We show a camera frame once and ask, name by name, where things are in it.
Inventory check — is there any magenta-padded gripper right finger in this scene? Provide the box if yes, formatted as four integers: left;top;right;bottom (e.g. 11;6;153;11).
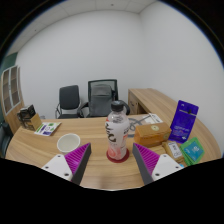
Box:
132;142;184;186

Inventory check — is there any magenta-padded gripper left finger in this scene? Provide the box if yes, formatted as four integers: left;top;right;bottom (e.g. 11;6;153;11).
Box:
41;142;92;186

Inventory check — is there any clear bottle with black cap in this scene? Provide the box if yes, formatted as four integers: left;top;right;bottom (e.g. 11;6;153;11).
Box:
105;100;131;163

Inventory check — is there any tan labelled packet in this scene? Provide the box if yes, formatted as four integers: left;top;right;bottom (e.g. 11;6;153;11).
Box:
162;140;186;164

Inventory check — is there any white patterned ceramic mug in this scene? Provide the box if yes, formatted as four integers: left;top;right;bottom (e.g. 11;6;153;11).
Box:
56;133;82;155

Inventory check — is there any green blue packet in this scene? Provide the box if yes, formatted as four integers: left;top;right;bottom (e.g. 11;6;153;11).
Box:
179;136;205;167

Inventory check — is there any orange-brown cardboard box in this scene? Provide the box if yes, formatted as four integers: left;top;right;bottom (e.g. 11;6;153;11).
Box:
133;121;173;148

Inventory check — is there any white green purple leaflet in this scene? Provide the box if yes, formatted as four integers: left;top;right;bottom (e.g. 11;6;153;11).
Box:
33;121;62;137

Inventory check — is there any purple hanging package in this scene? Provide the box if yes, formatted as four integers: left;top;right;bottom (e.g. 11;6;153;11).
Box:
168;99;200;144

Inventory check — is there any brown box with tan flap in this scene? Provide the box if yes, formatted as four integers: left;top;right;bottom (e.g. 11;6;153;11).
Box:
23;113;43;132

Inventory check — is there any black leather armchair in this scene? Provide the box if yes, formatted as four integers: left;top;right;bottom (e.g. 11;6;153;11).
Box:
0;121;13;158

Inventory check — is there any dark brown flat box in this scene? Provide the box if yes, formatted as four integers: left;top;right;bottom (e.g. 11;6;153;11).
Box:
17;104;37;122

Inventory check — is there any wooden side desk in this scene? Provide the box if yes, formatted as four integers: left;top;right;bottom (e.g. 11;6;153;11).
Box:
127;87;179;117

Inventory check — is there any grey office chair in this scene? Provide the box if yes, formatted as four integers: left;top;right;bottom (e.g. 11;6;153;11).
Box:
54;84;83;120

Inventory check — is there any grey backpack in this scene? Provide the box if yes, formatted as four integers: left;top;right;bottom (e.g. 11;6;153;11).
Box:
88;83;114;118

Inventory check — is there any wooden glass-door cabinet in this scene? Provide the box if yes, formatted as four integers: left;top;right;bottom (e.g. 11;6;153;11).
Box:
0;64;25;134

